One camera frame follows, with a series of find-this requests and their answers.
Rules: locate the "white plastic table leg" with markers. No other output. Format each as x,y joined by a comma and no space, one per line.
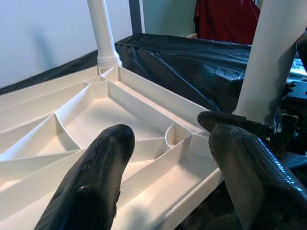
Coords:
263,60
103,36

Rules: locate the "white plastic table top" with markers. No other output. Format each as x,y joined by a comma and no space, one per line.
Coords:
96,112

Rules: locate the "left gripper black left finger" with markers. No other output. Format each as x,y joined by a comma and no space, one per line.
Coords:
96,172

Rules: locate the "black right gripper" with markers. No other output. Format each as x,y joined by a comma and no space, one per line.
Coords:
292,119

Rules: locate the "black plastic table cover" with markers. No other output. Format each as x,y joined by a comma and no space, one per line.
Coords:
192,67

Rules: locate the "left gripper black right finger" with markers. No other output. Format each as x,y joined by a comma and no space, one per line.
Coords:
259,182

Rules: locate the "dark grey wall post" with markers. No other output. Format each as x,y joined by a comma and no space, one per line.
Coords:
135,16

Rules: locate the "dark red curtain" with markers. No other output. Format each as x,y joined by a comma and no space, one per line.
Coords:
225,21

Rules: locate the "brown board with white frame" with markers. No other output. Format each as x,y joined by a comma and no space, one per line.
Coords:
191,36

